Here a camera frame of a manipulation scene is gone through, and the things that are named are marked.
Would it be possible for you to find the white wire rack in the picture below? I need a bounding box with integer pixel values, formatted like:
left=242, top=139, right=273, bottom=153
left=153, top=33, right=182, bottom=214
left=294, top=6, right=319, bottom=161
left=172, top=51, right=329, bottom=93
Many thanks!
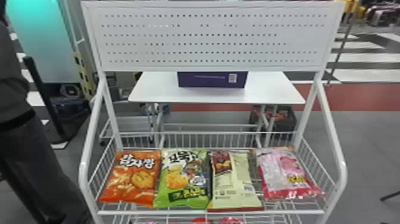
left=78, top=0, right=348, bottom=224

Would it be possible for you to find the beige snack packet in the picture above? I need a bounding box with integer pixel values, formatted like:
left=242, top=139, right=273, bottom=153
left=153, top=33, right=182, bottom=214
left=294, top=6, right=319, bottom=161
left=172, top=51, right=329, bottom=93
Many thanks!
left=207, top=150, right=264, bottom=213

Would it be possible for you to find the orange snack packet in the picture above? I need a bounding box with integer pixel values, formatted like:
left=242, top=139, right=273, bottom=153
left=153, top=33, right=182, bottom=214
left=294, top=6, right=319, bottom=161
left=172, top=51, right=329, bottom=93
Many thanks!
left=98, top=150, right=162, bottom=207

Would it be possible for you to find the person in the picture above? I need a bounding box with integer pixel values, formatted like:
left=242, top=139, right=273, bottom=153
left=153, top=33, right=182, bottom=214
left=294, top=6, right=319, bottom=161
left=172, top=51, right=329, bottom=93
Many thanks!
left=0, top=0, right=95, bottom=224

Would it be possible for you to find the green snack packet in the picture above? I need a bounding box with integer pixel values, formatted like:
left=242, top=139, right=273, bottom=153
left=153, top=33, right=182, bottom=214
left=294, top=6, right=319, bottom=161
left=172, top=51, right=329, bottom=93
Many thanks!
left=152, top=148, right=211, bottom=210

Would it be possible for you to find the pink snack packet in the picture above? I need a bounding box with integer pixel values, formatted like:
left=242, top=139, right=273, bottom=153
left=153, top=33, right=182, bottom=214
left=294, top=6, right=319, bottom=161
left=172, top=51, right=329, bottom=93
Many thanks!
left=255, top=147, right=323, bottom=200

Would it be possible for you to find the purple box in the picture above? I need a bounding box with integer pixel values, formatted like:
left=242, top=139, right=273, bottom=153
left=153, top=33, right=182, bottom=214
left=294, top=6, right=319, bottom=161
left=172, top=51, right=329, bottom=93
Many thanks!
left=177, top=71, right=249, bottom=89

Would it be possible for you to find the white side table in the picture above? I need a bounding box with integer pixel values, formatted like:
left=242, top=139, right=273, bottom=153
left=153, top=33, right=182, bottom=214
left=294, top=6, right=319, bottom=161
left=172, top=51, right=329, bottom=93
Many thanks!
left=128, top=71, right=306, bottom=149

